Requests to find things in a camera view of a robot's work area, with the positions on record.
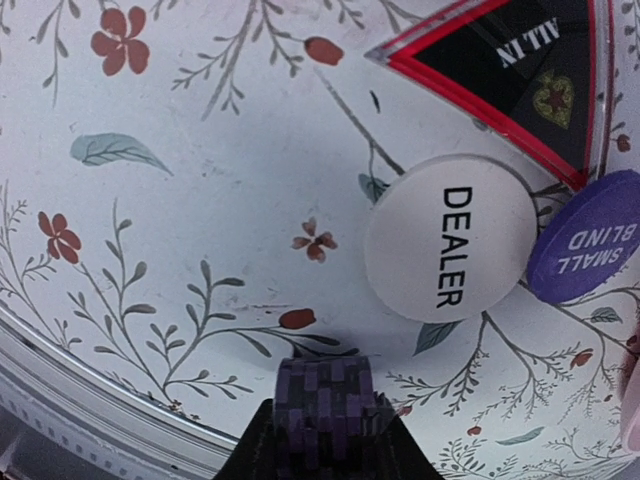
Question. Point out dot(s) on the blue small blind button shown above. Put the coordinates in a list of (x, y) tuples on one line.
[(588, 241)]

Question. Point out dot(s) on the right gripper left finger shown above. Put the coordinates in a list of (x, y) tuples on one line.
[(254, 456)]

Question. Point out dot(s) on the triangular all-in button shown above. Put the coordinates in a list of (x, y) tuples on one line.
[(538, 73)]

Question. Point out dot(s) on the white dealer button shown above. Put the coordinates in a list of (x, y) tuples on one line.
[(450, 239)]

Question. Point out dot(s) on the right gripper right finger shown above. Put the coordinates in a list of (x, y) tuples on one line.
[(396, 455)]

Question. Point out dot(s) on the purple chip stack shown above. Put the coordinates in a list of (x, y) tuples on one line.
[(327, 419)]

